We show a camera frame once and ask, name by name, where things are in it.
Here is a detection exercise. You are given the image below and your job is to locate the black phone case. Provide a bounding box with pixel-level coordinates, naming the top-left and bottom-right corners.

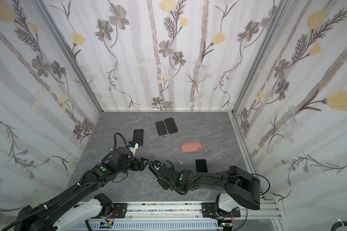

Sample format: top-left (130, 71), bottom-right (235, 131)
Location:
top-left (133, 129), bottom-right (144, 146)

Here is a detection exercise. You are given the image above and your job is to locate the black phone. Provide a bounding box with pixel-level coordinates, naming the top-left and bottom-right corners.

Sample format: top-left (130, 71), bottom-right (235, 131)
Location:
top-left (155, 120), bottom-right (168, 137)
top-left (195, 159), bottom-right (208, 173)
top-left (164, 117), bottom-right (178, 134)

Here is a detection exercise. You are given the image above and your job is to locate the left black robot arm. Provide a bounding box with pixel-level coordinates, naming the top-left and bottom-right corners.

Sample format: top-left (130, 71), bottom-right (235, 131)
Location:
top-left (3, 132), bottom-right (148, 231)

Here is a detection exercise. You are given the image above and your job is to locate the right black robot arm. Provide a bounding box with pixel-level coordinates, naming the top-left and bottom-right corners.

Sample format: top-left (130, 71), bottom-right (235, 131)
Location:
top-left (147, 161), bottom-right (263, 210)

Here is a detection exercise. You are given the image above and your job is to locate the pink phone case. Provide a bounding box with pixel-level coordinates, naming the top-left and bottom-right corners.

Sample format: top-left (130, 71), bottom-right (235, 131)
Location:
top-left (181, 142), bottom-right (203, 153)

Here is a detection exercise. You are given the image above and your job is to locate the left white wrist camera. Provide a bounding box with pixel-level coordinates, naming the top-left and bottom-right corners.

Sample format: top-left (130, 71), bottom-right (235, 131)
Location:
top-left (127, 141), bottom-right (139, 156)

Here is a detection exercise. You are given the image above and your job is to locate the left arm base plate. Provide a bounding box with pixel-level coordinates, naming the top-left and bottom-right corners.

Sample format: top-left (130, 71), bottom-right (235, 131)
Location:
top-left (108, 203), bottom-right (128, 218)

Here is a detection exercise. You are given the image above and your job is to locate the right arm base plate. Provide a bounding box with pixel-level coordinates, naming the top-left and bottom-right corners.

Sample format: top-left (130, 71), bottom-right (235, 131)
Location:
top-left (201, 202), bottom-right (241, 220)

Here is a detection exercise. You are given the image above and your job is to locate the white slotted cable duct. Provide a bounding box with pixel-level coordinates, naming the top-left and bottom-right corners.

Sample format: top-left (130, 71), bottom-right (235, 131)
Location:
top-left (89, 220), bottom-right (223, 231)

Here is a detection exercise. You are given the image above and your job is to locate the black cable lower right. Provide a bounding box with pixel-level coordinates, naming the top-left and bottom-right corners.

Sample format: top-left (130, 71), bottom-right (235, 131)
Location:
top-left (331, 220), bottom-right (347, 231)

